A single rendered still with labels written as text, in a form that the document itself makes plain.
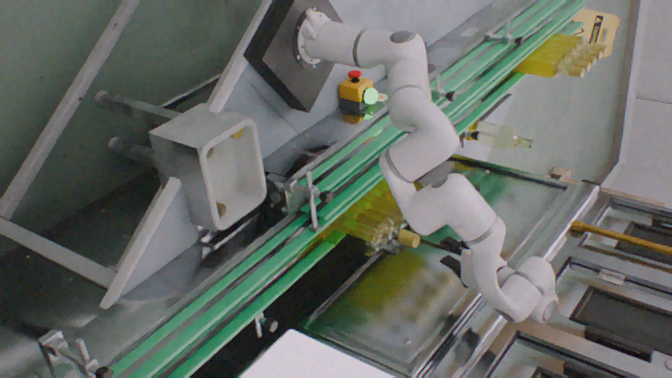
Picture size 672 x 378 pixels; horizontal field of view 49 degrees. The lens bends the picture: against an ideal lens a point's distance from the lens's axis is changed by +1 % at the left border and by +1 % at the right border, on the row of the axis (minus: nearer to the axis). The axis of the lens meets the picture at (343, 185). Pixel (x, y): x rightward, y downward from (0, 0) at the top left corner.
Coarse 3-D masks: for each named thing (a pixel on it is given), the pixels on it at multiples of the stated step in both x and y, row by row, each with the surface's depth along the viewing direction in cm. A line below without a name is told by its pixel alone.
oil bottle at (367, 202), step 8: (360, 200) 189; (368, 200) 189; (376, 200) 188; (368, 208) 186; (376, 208) 185; (384, 208) 185; (392, 208) 185; (392, 216) 182; (400, 216) 183; (400, 224) 183
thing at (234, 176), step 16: (240, 128) 163; (256, 128) 167; (208, 144) 156; (224, 144) 170; (240, 144) 171; (256, 144) 169; (208, 160) 167; (224, 160) 172; (240, 160) 174; (256, 160) 171; (208, 176) 158; (224, 176) 173; (240, 176) 177; (256, 176) 174; (208, 192) 160; (224, 192) 174; (240, 192) 177; (256, 192) 176; (240, 208) 172; (224, 224) 167
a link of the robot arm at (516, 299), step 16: (496, 224) 141; (480, 240) 141; (496, 240) 141; (480, 256) 143; (496, 256) 141; (480, 272) 143; (480, 288) 145; (496, 288) 142; (512, 288) 146; (528, 288) 145; (496, 304) 145; (512, 304) 144; (528, 304) 145; (512, 320) 146
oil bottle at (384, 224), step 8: (352, 208) 186; (360, 208) 186; (344, 216) 184; (352, 216) 183; (360, 216) 183; (368, 216) 182; (376, 216) 182; (384, 216) 182; (368, 224) 180; (376, 224) 179; (384, 224) 179; (392, 224) 180; (384, 232) 178
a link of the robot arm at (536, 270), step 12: (528, 264) 148; (540, 264) 147; (528, 276) 146; (540, 276) 146; (552, 276) 147; (540, 288) 146; (552, 288) 149; (540, 300) 150; (552, 300) 151; (540, 312) 150; (552, 312) 153
